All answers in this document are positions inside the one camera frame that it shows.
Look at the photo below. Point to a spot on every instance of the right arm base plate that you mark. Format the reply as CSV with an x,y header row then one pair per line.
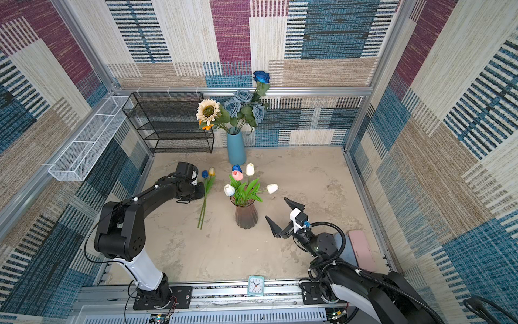
x,y
311,292

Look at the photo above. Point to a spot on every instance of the white tulip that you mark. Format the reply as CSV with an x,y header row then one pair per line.
x,y
229,190
255,192
250,183

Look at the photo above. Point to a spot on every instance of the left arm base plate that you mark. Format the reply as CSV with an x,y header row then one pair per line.
x,y
178,297

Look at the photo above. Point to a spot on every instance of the aluminium front rail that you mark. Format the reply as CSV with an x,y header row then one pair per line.
x,y
214,302

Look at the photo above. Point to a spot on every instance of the cream sunflower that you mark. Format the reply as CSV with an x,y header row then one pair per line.
x,y
208,110

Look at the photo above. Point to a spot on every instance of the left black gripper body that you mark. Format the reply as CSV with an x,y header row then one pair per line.
x,y
195,191

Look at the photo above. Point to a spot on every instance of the orange marigold flower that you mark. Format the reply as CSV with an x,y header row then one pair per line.
x,y
205,125

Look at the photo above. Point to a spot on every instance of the bright blue rose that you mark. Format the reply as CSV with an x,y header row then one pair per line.
x,y
262,80

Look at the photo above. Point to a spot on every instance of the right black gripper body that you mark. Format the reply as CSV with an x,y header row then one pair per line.
x,y
303,239

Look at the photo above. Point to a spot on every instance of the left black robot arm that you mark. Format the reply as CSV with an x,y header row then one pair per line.
x,y
121,234

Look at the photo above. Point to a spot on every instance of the pale blue rose bouquet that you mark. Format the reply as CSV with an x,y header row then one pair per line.
x,y
243,109

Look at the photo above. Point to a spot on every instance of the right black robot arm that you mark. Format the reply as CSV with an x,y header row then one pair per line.
x,y
387,298

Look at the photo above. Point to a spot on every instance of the white mesh wall basket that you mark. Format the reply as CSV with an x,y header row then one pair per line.
x,y
81,155

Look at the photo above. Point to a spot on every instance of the small teal alarm clock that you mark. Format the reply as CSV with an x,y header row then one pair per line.
x,y
255,286

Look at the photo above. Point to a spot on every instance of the pink tulip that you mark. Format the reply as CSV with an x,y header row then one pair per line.
x,y
237,179

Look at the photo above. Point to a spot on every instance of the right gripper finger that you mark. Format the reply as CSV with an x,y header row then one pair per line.
x,y
294,205
276,230

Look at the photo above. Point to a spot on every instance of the dark blue tulip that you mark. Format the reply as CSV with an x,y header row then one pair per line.
x,y
206,178

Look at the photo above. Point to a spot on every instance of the black wire shelf rack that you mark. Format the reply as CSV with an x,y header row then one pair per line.
x,y
167,123

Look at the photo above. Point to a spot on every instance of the teal ceramic vase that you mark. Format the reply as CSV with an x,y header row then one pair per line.
x,y
236,149

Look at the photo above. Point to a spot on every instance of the red ribbed glass vase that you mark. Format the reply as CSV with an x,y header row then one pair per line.
x,y
246,216

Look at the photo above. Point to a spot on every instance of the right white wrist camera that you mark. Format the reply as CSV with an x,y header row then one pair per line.
x,y
299,221

